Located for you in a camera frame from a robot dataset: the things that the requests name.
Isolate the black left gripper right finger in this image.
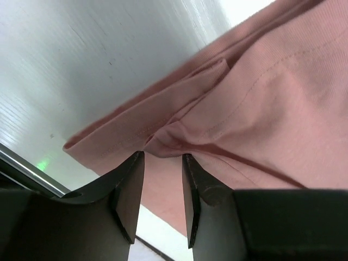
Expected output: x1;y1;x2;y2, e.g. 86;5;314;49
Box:
182;154;347;260

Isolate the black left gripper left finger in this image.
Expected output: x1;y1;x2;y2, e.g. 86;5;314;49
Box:
1;151;145;260

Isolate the pink printed t shirt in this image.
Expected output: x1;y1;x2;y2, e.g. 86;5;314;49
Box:
63;1;347;234

